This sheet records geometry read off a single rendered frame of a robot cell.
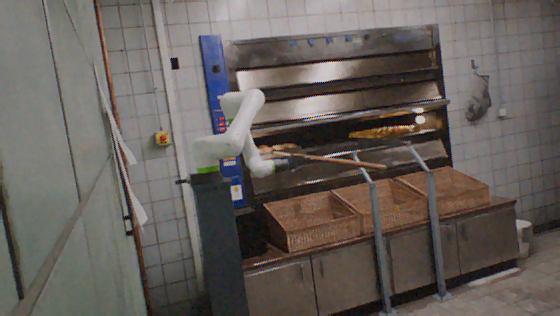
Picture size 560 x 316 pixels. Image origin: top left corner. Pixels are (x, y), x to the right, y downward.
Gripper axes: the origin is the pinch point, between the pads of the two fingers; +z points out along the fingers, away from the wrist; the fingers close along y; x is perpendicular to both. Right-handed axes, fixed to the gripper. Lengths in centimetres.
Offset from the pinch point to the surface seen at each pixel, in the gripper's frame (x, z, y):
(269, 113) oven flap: -62, -4, -34
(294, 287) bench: -7, -21, 83
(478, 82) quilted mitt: -56, 192, -36
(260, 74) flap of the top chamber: -63, -6, -64
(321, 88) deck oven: -63, 43, -48
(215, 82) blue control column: -58, -42, -61
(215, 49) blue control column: -58, -39, -85
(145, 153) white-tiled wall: -61, -99, -18
